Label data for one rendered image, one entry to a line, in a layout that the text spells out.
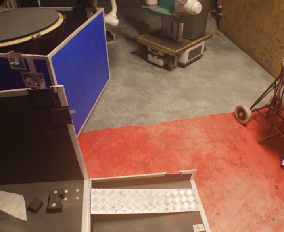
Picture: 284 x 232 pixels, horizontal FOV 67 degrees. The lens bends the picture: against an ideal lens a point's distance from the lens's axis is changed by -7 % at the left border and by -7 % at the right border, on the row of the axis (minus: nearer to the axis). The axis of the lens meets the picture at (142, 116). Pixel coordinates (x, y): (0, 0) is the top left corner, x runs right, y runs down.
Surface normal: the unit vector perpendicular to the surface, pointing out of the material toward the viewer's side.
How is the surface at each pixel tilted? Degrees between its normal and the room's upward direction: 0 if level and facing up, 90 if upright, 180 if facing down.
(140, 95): 0
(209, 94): 0
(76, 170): 90
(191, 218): 2
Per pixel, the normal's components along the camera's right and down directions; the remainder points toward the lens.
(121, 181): 0.13, 0.65
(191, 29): -0.70, 0.47
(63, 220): 0.00, -0.75
